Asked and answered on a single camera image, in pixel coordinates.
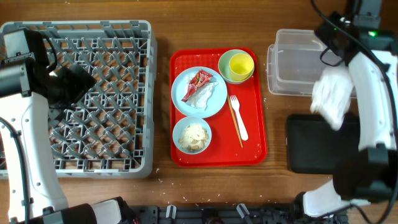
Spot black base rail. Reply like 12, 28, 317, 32
113, 197, 349, 224

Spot white tissue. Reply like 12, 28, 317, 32
310, 67, 354, 131

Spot black cable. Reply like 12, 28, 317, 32
309, 0, 398, 224

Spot small light blue bowl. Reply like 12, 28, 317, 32
172, 117, 212, 155

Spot red snack wrapper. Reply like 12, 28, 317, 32
182, 70, 213, 102

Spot light blue plate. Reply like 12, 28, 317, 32
171, 67, 227, 118

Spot clear plastic bin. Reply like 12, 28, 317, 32
266, 29, 340, 96

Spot yellow cup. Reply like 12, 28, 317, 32
229, 53, 254, 82

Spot green bowl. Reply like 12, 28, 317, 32
218, 49, 254, 84

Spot red plastic tray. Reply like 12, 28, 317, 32
170, 48, 267, 167

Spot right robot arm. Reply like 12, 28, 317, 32
290, 1, 397, 222

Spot white plastic fork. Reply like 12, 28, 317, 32
229, 95, 248, 141

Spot white napkin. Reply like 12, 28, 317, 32
186, 82, 218, 110

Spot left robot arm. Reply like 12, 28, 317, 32
1, 29, 96, 223

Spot wooden chopstick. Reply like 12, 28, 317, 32
227, 95, 243, 148

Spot black tray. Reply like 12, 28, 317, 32
286, 114, 360, 174

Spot food scraps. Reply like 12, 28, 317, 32
178, 123, 210, 153

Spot grey dishwasher rack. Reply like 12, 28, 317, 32
1, 20, 157, 179

